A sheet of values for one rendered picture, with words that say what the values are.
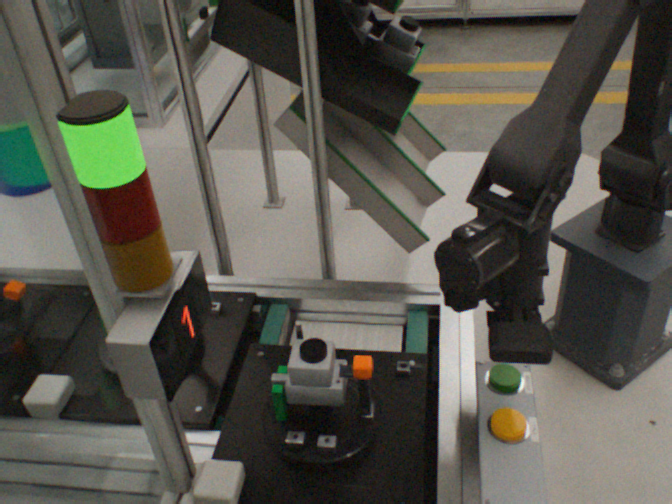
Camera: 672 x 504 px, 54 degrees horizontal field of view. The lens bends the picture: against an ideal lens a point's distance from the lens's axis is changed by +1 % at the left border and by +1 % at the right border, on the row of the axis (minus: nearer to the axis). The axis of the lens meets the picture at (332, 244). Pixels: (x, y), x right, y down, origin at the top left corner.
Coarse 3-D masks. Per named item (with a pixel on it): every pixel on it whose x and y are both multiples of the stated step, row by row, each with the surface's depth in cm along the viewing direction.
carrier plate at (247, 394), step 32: (256, 352) 88; (288, 352) 88; (352, 352) 87; (384, 352) 86; (256, 384) 84; (384, 384) 82; (416, 384) 82; (256, 416) 80; (384, 416) 78; (416, 416) 78; (224, 448) 76; (256, 448) 76; (384, 448) 75; (416, 448) 74; (256, 480) 73; (288, 480) 72; (320, 480) 72; (352, 480) 72; (384, 480) 72; (416, 480) 71
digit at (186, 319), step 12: (180, 300) 57; (192, 300) 60; (180, 312) 57; (192, 312) 60; (180, 324) 57; (192, 324) 60; (180, 336) 58; (192, 336) 60; (180, 348) 58; (192, 348) 61
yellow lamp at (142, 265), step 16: (160, 224) 53; (144, 240) 52; (160, 240) 53; (112, 256) 52; (128, 256) 52; (144, 256) 52; (160, 256) 54; (112, 272) 54; (128, 272) 53; (144, 272) 53; (160, 272) 54; (128, 288) 54; (144, 288) 54
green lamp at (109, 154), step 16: (128, 112) 47; (64, 128) 46; (80, 128) 45; (96, 128) 45; (112, 128) 46; (128, 128) 47; (80, 144) 46; (96, 144) 46; (112, 144) 46; (128, 144) 47; (80, 160) 47; (96, 160) 47; (112, 160) 47; (128, 160) 48; (80, 176) 48; (96, 176) 48; (112, 176) 48; (128, 176) 48
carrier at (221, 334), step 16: (224, 304) 96; (240, 304) 96; (256, 304) 98; (208, 320) 94; (224, 320) 94; (240, 320) 93; (208, 336) 91; (224, 336) 91; (240, 336) 91; (208, 352) 89; (224, 352) 89; (240, 352) 91; (192, 368) 87; (208, 368) 86; (224, 368) 86; (192, 384) 84; (208, 384) 84; (224, 384) 84; (176, 400) 82; (192, 400) 82; (208, 400) 82; (192, 416) 80; (208, 416) 80
